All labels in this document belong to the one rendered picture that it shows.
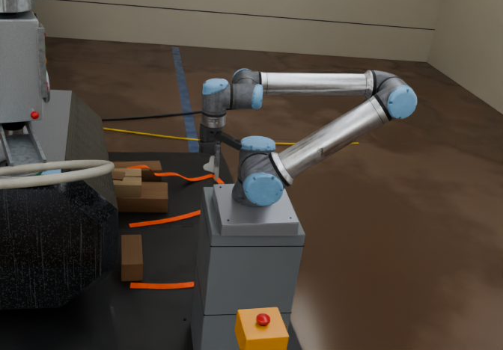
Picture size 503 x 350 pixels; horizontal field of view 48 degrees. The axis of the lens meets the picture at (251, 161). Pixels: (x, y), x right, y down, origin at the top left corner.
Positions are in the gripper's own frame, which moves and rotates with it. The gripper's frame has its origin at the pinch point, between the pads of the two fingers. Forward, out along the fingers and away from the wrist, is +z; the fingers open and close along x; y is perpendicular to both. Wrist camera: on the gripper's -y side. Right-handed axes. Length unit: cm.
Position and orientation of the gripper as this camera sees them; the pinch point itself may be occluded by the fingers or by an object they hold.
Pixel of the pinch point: (217, 171)
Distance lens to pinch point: 222.1
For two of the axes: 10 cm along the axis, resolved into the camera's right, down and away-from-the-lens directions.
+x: 0.5, 4.6, -8.9
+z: -0.6, 8.9, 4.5
